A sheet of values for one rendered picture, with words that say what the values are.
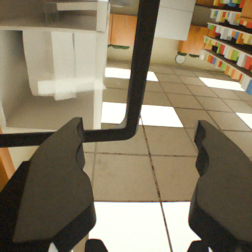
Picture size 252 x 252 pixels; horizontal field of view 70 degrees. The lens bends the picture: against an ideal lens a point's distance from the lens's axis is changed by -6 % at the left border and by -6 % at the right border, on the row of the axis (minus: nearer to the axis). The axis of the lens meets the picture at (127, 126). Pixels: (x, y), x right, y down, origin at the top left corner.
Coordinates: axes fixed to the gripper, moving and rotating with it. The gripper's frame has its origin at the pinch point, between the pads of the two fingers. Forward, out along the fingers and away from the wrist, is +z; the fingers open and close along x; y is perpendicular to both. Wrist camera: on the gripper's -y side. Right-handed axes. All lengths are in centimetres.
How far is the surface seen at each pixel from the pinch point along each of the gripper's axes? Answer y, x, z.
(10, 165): 18.8, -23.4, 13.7
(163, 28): 33, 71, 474
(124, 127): 8.8, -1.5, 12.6
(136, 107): 5.4, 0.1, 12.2
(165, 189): 140, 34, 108
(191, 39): 60, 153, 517
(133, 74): 0.9, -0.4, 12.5
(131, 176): 136, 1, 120
